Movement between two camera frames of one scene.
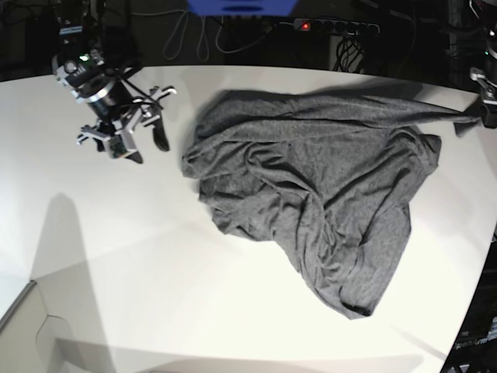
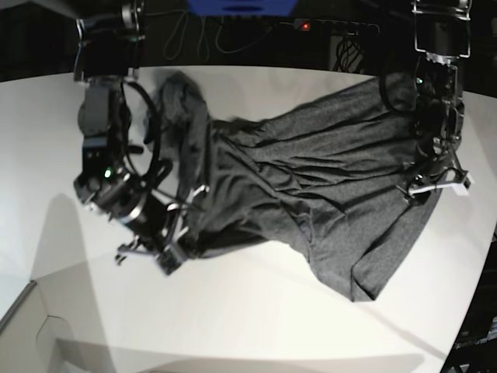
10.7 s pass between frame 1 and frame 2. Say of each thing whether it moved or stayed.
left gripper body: moved
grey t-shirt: moved
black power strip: stayed
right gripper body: moved
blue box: stayed
